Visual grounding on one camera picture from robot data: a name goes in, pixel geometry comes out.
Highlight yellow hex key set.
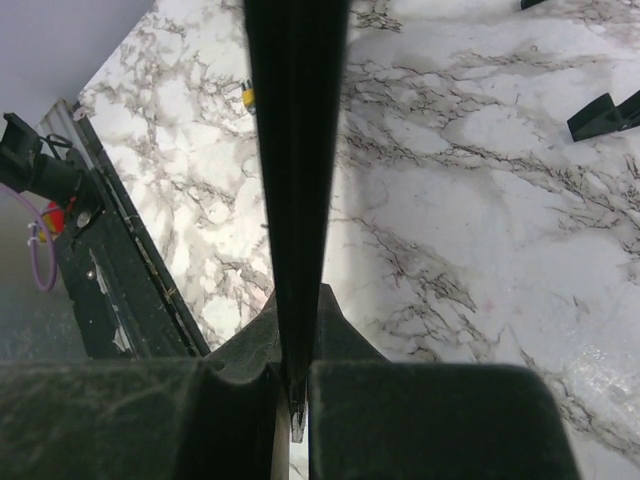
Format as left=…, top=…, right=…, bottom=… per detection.
left=241, top=79, right=256, bottom=115

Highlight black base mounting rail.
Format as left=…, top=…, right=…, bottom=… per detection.
left=41, top=100, right=210, bottom=359

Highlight white dry-erase whiteboard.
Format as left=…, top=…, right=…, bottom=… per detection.
left=244, top=1, right=350, bottom=443

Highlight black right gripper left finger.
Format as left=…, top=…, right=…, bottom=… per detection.
left=1, top=300, right=283, bottom=479

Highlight black whiteboard stand foot left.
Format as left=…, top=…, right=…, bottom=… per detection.
left=520, top=0, right=546, bottom=10

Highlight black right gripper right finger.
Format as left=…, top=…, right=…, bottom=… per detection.
left=308, top=285, right=579, bottom=479

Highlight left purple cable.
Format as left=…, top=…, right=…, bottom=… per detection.
left=0, top=182, right=57, bottom=294

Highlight black whiteboard stand foot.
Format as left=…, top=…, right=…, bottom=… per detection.
left=520, top=0, right=546, bottom=10
left=567, top=91, right=640, bottom=142

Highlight black whiteboard stand foot right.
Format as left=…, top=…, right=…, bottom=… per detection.
left=567, top=91, right=640, bottom=142

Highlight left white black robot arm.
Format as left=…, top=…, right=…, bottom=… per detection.
left=1, top=113, right=103, bottom=238

